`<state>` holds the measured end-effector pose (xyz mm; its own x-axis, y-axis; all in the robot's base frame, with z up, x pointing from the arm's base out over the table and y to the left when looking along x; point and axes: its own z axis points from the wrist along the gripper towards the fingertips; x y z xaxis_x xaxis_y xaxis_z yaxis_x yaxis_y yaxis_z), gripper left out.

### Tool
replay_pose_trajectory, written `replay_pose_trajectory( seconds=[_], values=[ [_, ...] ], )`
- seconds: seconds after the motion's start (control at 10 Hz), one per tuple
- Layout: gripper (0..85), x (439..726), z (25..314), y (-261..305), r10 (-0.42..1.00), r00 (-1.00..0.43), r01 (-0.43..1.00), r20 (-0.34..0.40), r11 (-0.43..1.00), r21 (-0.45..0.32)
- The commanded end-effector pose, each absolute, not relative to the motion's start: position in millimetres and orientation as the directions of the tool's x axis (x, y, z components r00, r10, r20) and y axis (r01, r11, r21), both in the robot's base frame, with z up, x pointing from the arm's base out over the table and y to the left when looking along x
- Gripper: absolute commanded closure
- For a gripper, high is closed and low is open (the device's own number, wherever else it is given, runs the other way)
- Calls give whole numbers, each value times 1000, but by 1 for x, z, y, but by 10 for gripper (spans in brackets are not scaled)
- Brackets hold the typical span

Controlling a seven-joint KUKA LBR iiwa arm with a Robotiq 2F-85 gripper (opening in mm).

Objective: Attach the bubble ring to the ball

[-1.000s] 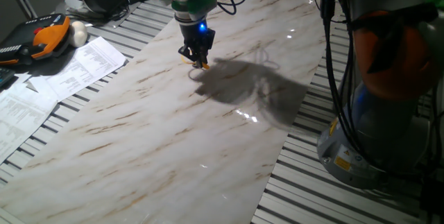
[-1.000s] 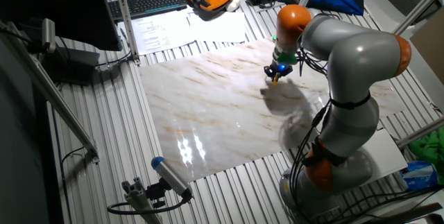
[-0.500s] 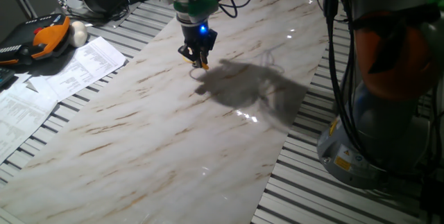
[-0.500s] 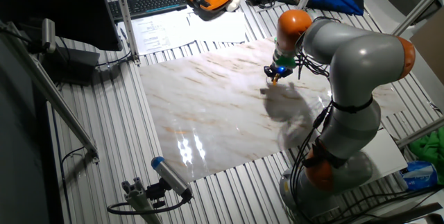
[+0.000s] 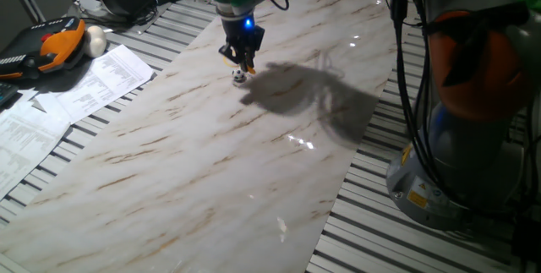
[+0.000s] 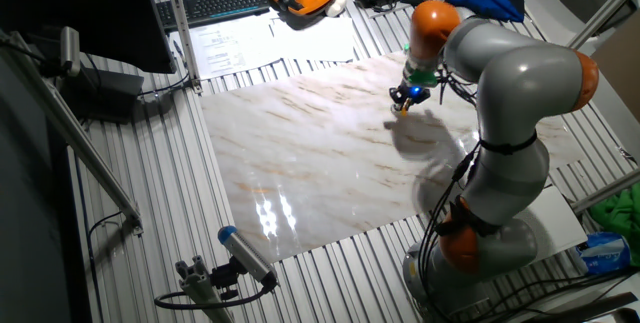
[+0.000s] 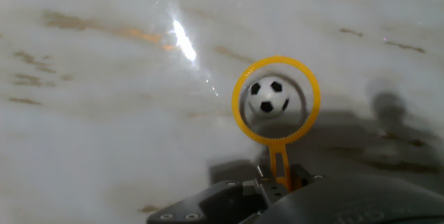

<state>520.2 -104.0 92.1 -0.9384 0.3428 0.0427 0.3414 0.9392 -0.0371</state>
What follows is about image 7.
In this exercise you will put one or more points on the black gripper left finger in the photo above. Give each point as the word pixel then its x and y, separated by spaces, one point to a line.
pixel 225 199

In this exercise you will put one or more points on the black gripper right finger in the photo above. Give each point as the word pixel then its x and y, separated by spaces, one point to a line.
pixel 303 177

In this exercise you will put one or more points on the small black white soccer ball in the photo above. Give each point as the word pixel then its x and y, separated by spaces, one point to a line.
pixel 267 95

